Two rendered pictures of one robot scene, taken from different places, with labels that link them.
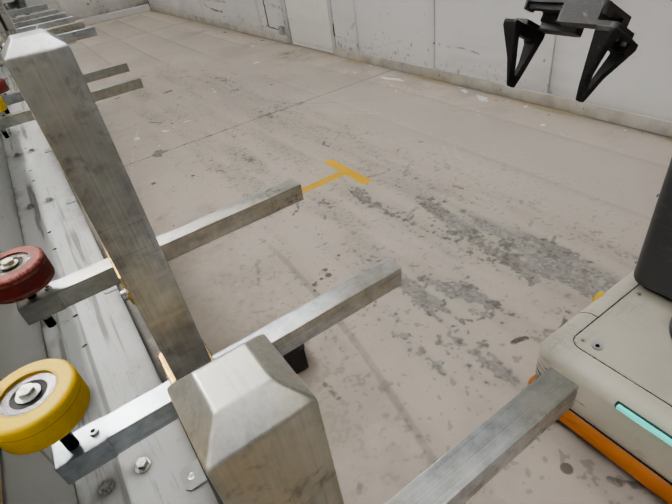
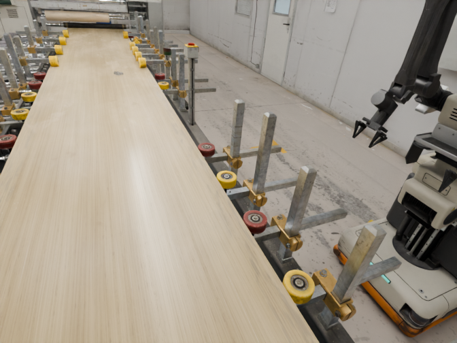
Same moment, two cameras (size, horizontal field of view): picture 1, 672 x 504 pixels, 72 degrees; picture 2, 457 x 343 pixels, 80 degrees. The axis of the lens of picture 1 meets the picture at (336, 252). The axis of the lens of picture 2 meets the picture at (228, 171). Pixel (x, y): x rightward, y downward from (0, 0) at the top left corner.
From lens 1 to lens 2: 0.72 m
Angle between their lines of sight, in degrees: 4
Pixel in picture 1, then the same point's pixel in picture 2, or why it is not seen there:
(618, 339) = not seen: hidden behind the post
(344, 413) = not seen: hidden behind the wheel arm
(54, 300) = (211, 159)
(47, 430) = (231, 184)
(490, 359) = (321, 237)
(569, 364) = (351, 239)
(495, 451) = (325, 217)
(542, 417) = (337, 215)
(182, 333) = (264, 173)
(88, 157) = (269, 134)
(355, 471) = not seen: hidden behind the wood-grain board
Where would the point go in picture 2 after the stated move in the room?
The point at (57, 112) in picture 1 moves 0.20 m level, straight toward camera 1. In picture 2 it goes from (270, 126) to (302, 154)
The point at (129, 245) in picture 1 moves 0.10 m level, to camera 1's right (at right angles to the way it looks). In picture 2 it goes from (266, 151) to (293, 154)
